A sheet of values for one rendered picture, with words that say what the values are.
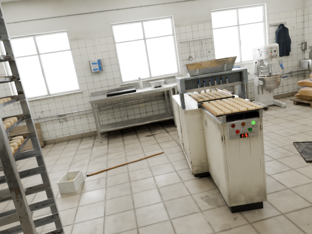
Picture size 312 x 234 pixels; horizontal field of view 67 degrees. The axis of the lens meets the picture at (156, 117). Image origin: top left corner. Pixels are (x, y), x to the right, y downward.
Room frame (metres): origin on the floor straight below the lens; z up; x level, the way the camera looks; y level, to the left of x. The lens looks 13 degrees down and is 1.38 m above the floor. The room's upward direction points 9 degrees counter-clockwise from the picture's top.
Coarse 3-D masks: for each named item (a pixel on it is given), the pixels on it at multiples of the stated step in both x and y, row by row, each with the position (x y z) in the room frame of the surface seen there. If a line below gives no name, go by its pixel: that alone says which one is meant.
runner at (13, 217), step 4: (32, 212) 0.74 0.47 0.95; (4, 216) 0.69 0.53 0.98; (8, 216) 0.70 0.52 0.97; (12, 216) 0.70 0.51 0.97; (16, 216) 0.70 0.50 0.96; (0, 220) 0.69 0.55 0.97; (4, 220) 0.69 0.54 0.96; (8, 220) 0.69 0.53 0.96; (12, 220) 0.70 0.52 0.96; (16, 220) 0.70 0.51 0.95; (0, 224) 0.69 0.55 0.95; (4, 224) 0.69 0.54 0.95
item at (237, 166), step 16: (208, 128) 2.23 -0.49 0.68; (224, 128) 1.80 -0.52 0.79; (208, 144) 2.32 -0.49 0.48; (224, 144) 1.80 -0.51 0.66; (240, 144) 1.80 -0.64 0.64; (256, 144) 1.80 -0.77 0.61; (208, 160) 2.41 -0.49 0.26; (224, 160) 1.80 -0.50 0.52; (240, 160) 1.80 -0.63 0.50; (256, 160) 1.80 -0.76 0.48; (224, 176) 1.84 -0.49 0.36; (240, 176) 1.80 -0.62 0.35; (256, 176) 1.80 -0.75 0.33; (224, 192) 1.89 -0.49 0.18; (240, 192) 1.80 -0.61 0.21; (256, 192) 1.80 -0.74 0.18; (240, 208) 1.83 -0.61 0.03; (256, 208) 1.83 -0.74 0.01
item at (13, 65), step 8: (0, 8) 1.12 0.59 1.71; (0, 24) 1.11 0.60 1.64; (0, 32) 1.11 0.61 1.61; (8, 32) 1.14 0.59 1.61; (8, 40) 1.12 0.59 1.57; (8, 48) 1.11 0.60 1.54; (16, 64) 1.12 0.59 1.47; (16, 72) 1.11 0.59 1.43; (16, 88) 1.11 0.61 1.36; (24, 88) 1.14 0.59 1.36; (24, 104) 1.11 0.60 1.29; (24, 112) 1.11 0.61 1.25; (32, 120) 1.13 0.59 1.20; (32, 128) 1.11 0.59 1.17; (32, 144) 1.11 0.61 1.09; (40, 160) 1.11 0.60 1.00; (48, 176) 1.13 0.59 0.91; (48, 192) 1.11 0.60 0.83; (56, 208) 1.12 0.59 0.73; (56, 224) 1.11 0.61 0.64; (64, 232) 1.13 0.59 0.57
